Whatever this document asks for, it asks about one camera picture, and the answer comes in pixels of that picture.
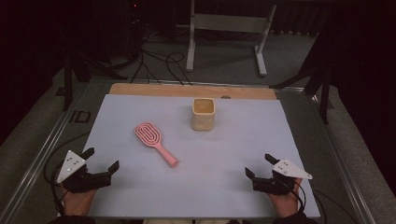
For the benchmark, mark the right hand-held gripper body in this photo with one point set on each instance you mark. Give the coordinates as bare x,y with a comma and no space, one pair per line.
274,185

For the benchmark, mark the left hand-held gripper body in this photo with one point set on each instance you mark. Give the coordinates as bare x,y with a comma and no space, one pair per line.
77,182

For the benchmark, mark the pink hairbrush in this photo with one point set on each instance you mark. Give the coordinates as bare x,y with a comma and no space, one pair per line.
149,134

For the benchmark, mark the beige square cup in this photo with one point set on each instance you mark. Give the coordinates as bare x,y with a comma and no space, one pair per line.
203,119

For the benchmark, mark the person's left hand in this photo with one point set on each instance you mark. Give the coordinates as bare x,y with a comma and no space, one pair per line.
77,202

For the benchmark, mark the person's right hand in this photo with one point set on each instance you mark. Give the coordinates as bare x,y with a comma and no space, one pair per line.
288,203

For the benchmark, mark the light blue mat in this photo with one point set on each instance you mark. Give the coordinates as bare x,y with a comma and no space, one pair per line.
193,186

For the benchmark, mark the black tripod stand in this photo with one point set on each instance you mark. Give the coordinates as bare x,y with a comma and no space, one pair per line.
67,81
325,93

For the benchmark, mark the white metal stand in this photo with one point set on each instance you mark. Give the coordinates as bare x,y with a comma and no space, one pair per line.
229,23

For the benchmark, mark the aluminium frame rail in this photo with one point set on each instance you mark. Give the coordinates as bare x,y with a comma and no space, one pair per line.
342,161
37,158
199,81

